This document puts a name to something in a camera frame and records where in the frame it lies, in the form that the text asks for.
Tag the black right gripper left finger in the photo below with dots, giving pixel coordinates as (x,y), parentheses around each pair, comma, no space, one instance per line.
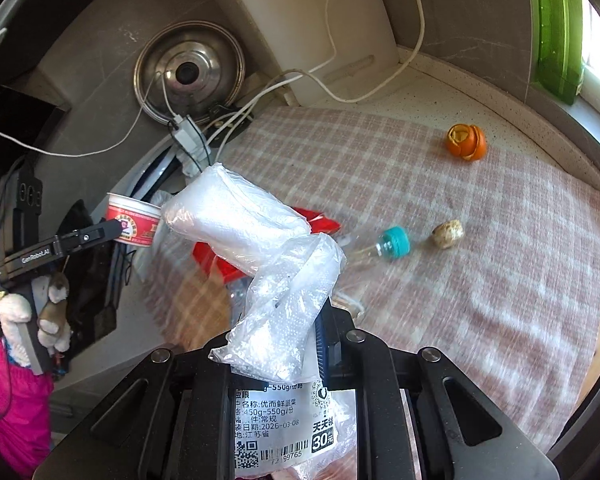
(171,417)

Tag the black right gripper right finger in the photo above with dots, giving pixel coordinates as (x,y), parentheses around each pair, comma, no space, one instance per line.
(417,415)

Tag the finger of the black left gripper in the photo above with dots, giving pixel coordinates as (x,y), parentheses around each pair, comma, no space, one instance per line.
(92,236)

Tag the red white paper cup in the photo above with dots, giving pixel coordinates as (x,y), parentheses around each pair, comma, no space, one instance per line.
(138,220)

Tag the clear plastic food bag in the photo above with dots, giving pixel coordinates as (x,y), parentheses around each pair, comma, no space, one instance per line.
(293,272)

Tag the clear bottle teal cap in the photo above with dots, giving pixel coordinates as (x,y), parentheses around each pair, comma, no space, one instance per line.
(370,256)

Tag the white gloved left hand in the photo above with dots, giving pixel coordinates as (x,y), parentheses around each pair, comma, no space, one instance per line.
(34,322)

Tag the white power adapter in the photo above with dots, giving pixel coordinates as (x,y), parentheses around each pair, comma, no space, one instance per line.
(191,139)

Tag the pink jacket left sleeve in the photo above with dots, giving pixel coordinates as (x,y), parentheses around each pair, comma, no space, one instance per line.
(25,434)

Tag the pink checked table cloth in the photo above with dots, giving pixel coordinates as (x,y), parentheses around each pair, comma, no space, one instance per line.
(515,304)

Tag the steel pot lid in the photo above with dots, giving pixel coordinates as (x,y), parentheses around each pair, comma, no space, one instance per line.
(187,69)

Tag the orange peel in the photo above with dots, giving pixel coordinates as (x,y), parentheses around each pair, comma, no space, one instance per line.
(467,142)

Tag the green plastic container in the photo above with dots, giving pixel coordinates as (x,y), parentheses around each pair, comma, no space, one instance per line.
(558,34)

